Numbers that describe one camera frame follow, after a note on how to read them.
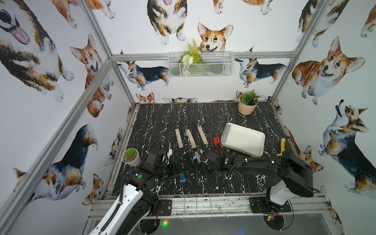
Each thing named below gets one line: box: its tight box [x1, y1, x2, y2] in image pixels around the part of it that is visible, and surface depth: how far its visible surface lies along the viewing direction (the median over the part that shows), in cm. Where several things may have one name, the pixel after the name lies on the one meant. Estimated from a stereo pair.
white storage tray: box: [220, 122, 266, 158], surface depth 102 cm
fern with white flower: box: [180, 38, 203, 76], surface depth 85 cm
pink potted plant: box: [235, 89, 261, 116], surface depth 109 cm
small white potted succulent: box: [121, 147, 141, 167], surface depth 85 cm
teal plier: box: [178, 172, 187, 184], surface depth 83 cm
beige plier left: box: [174, 128, 184, 149], surface depth 99 cm
